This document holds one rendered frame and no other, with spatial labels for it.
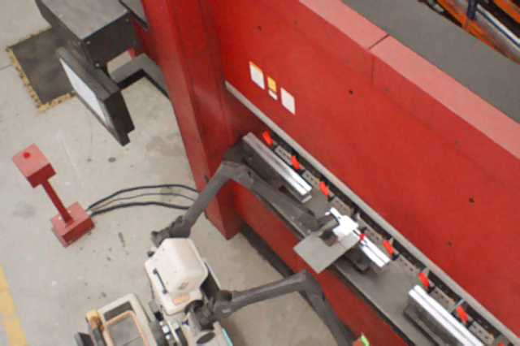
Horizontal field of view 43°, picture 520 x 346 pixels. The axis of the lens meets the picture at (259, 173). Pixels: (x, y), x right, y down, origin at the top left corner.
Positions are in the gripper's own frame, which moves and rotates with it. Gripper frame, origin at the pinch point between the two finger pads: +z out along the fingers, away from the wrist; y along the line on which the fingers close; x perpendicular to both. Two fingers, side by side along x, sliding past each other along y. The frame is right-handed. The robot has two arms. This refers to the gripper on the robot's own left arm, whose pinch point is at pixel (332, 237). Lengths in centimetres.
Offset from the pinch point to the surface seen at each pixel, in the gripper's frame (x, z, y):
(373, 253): -7.4, 9.1, -17.1
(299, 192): -3.1, 9.3, 33.4
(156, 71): 1, -23, 132
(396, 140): -50, -80, -25
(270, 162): -4, 7, 57
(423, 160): -51, -80, -37
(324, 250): 6.8, -2.1, -2.4
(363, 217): -18.8, -21.3, -12.8
